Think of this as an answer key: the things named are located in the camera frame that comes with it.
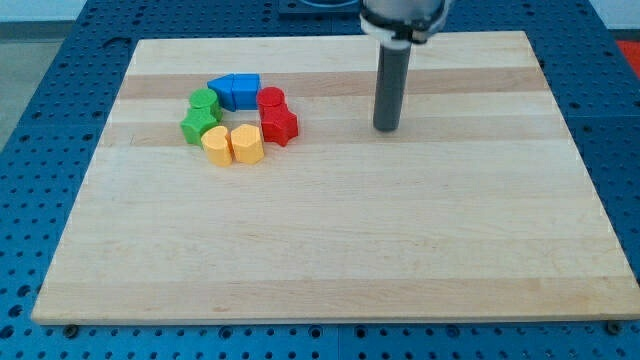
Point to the blue triangle block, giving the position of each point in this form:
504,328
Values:
223,87

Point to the green star block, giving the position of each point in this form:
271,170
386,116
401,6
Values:
196,123

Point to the green circle block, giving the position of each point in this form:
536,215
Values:
206,99

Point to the blue cube block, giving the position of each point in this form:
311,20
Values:
245,88

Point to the blue perforated table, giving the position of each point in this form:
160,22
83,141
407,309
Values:
45,158

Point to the yellow heart block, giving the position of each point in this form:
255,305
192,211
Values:
216,144

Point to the red star block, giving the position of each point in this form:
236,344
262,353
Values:
279,125

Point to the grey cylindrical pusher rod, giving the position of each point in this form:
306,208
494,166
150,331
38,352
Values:
390,85

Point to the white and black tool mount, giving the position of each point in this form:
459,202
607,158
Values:
398,24

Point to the yellow hexagon block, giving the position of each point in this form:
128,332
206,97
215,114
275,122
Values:
247,144

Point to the light wooden board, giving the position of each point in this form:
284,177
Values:
478,208

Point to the red circle block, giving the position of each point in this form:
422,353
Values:
270,97

